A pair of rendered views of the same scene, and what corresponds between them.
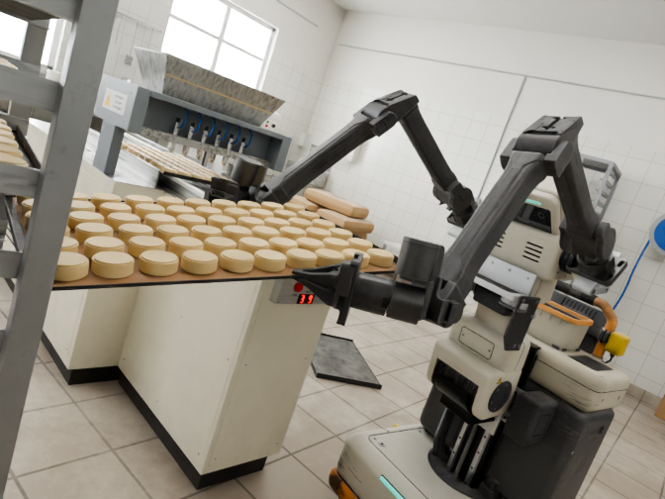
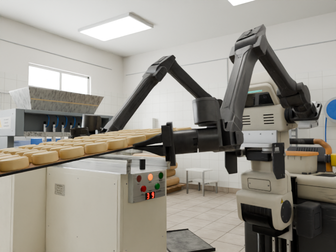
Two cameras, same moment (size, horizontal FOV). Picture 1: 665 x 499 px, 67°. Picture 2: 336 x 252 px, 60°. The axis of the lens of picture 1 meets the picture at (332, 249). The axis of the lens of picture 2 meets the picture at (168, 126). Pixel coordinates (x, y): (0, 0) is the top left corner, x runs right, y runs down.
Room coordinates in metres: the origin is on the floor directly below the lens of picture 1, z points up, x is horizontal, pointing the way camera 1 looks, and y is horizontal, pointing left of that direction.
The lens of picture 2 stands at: (0.04, -0.02, 1.00)
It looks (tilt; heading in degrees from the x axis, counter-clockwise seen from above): 3 degrees up; 358
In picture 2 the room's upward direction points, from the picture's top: straight up
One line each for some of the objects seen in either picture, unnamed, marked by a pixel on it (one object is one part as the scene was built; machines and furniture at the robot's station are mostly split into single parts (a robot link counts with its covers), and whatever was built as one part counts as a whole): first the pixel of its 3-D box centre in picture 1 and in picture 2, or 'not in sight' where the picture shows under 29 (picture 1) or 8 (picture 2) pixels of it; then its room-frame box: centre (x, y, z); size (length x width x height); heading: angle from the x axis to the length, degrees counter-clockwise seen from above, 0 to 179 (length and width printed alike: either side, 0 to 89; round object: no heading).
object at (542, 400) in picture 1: (489, 400); (280, 217); (1.46, -0.61, 0.62); 0.28 x 0.27 x 0.25; 40
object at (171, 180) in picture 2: not in sight; (162, 181); (5.68, -0.07, 0.19); 0.72 x 0.42 x 0.15; 148
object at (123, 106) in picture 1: (194, 148); (58, 138); (2.11, 0.69, 1.01); 0.72 x 0.33 x 0.34; 138
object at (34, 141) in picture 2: not in sight; (46, 142); (5.02, 1.88, 0.95); 0.40 x 0.30 x 0.14; 147
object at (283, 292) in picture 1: (307, 282); (147, 185); (1.53, 0.04, 0.77); 0.24 x 0.04 x 0.14; 138
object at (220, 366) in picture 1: (219, 322); (102, 234); (1.77, 0.31, 0.45); 0.70 x 0.34 x 0.90; 48
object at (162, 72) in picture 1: (209, 91); (59, 104); (2.11, 0.69, 1.25); 0.56 x 0.29 x 0.14; 138
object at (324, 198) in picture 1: (336, 203); (152, 157); (5.82, 0.13, 0.64); 0.72 x 0.42 x 0.15; 60
